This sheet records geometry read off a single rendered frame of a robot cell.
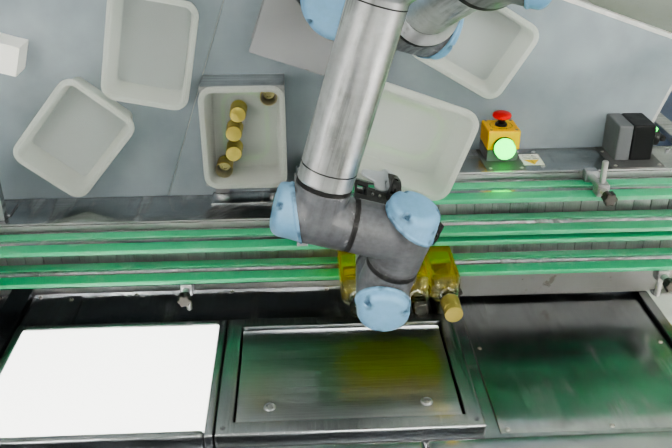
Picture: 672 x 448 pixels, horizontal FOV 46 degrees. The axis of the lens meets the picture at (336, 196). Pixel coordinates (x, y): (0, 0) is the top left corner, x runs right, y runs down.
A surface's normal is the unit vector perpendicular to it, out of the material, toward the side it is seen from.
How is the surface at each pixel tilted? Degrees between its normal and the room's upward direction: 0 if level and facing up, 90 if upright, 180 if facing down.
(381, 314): 10
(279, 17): 1
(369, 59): 7
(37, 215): 90
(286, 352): 90
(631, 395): 90
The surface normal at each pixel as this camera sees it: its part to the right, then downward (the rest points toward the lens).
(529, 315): 0.00, -0.89
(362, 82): 0.18, 0.44
